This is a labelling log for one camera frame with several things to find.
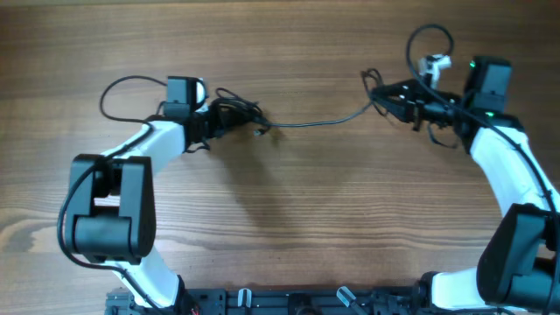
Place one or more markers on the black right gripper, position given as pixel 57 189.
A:
pixel 416 106

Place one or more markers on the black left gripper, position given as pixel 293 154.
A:
pixel 226 115

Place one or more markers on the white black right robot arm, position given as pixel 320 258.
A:
pixel 509 272

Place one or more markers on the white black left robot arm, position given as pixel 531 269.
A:
pixel 108 218

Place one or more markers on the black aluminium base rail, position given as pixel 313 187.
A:
pixel 378 301

